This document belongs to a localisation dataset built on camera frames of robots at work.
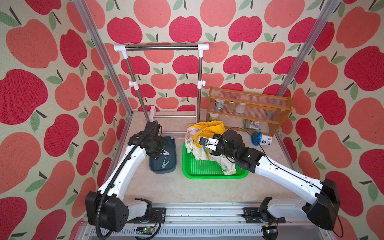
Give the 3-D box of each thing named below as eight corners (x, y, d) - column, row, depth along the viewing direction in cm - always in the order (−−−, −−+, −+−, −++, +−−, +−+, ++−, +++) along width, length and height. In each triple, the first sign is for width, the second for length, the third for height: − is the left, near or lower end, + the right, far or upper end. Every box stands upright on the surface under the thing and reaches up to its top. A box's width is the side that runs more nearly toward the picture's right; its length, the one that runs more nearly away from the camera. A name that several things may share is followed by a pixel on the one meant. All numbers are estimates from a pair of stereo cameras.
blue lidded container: (249, 144, 103) (253, 137, 97) (251, 136, 107) (255, 129, 101) (267, 150, 99) (272, 144, 93) (269, 142, 104) (273, 135, 98)
